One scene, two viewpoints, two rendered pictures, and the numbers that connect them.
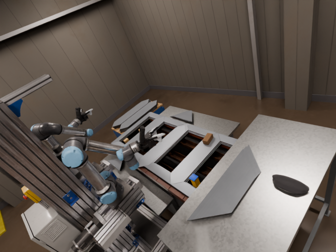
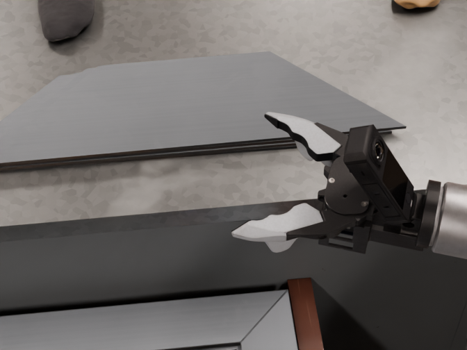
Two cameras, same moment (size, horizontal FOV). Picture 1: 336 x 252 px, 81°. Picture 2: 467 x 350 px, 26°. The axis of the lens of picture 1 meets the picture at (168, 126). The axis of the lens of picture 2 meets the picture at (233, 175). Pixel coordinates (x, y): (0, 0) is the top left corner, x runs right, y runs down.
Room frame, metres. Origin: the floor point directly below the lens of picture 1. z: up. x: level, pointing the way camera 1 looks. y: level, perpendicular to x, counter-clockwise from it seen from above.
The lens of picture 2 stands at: (1.76, 0.30, 2.29)
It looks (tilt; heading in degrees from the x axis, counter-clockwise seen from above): 52 degrees down; 204
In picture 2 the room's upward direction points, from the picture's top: straight up
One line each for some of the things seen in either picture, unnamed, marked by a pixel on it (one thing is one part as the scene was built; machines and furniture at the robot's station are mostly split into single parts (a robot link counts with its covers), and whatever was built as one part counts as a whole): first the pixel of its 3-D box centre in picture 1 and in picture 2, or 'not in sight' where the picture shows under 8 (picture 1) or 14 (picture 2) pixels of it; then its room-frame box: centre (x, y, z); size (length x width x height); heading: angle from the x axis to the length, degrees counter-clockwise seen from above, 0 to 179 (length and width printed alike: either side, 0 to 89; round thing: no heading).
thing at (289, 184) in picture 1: (288, 184); (66, 1); (0.64, -0.51, 1.07); 0.20 x 0.10 x 0.03; 31
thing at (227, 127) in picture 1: (193, 119); not in sight; (2.13, -0.34, 0.74); 1.20 x 0.26 x 0.03; 30
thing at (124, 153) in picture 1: (125, 152); not in sight; (1.10, 0.34, 1.43); 0.11 x 0.08 x 0.09; 99
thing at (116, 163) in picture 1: (116, 162); not in sight; (2.00, 0.79, 0.70); 0.39 x 0.12 x 0.04; 30
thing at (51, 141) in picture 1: (56, 147); not in sight; (1.66, 1.03, 1.41); 0.15 x 0.12 x 0.55; 61
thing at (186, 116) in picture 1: (184, 115); not in sight; (2.26, -0.27, 0.77); 0.45 x 0.20 x 0.04; 30
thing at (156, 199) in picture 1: (130, 177); not in sight; (1.68, 0.64, 0.67); 1.30 x 0.20 x 0.03; 30
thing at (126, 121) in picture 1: (136, 114); not in sight; (2.78, 0.38, 0.82); 0.80 x 0.40 x 0.06; 120
